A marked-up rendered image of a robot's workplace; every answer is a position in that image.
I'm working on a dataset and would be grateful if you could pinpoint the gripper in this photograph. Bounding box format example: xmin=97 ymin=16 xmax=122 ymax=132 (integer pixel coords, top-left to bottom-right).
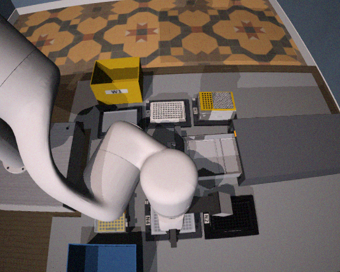
xmin=157 ymin=213 xmax=185 ymax=248

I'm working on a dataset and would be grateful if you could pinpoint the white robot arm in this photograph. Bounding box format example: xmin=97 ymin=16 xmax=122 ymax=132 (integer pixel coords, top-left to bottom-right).
xmin=0 ymin=14 xmax=233 ymax=222

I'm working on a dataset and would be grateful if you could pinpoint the blue bin with label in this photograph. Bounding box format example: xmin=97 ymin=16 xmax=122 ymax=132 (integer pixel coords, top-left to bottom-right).
xmin=66 ymin=243 xmax=143 ymax=272

